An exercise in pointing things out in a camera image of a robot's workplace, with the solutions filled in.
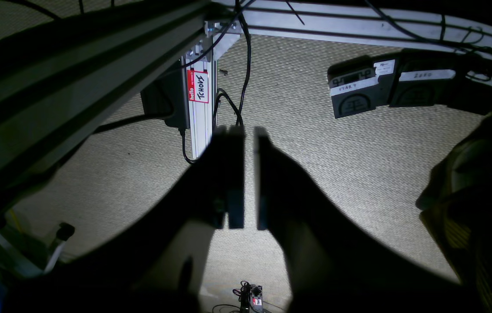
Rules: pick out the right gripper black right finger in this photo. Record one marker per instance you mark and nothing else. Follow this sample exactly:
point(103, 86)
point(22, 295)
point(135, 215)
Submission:
point(312, 233)

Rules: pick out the aluminium frame post with label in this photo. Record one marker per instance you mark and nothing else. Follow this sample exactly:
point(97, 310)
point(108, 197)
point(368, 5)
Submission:
point(201, 85)

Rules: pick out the black foot pedal labelled start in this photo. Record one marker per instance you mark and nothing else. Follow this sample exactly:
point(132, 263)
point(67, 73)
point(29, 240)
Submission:
point(361, 84)

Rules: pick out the black power adapter box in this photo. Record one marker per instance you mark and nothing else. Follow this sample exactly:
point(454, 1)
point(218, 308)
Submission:
point(165, 99)

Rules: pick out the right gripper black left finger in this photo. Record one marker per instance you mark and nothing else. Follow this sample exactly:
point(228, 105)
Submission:
point(173, 239)

